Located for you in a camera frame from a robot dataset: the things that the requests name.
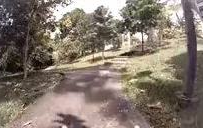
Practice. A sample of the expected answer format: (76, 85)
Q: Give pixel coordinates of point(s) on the group of trees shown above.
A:
(89, 33)

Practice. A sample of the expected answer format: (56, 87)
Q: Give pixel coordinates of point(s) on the grey paved path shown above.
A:
(89, 100)

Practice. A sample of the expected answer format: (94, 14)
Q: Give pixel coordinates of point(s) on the tall dark-trunked tree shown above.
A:
(142, 20)

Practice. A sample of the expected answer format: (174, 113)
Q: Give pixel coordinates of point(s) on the robot's own part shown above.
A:
(64, 126)
(136, 126)

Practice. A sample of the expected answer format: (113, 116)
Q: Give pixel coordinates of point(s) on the dense green bushes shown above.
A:
(25, 56)

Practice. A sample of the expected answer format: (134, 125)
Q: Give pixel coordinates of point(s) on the slender leaning tree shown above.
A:
(26, 50)

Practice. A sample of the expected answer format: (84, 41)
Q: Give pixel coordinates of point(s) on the thick tree trunk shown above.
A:
(190, 60)

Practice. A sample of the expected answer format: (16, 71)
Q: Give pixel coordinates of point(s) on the leaf-strewn grass verge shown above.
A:
(15, 93)

